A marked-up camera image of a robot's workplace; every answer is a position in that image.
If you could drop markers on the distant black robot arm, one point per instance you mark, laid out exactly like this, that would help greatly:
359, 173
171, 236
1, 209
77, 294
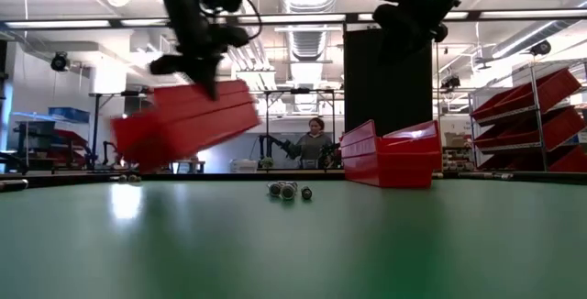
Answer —
331, 152
275, 145
110, 152

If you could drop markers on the person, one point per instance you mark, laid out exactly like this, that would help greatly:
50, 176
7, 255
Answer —
312, 145

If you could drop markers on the black aluminium table frame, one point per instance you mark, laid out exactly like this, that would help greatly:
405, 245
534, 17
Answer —
192, 176

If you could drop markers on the blue storage bin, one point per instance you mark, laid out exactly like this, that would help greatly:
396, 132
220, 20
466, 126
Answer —
69, 114

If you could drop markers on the red shelf bin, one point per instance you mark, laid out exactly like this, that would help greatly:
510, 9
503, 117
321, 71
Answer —
566, 127
557, 89
502, 136
573, 161
495, 107
509, 163

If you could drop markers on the dark utility cart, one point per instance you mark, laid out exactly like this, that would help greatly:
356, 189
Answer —
34, 136

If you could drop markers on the white plastic crate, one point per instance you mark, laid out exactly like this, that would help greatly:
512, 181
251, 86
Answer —
243, 166

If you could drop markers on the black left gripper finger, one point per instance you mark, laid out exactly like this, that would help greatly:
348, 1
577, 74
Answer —
212, 85

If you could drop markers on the green table mat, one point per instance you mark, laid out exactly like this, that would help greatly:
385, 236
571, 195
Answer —
293, 253

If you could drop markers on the red plastic bin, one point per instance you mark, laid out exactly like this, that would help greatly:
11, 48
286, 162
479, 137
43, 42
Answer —
390, 166
183, 125

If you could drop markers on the ceiling light strip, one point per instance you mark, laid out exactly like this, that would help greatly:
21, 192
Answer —
532, 14
55, 24
293, 18

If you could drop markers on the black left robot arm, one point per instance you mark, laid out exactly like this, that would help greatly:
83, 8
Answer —
176, 5

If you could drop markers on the black ceiling spotlight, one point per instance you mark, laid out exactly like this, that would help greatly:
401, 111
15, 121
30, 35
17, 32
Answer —
450, 82
541, 47
59, 62

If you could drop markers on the black station frame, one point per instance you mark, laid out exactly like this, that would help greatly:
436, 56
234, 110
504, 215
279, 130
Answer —
300, 91
95, 129

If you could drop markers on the black partition panel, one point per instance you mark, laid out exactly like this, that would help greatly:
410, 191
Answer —
390, 97

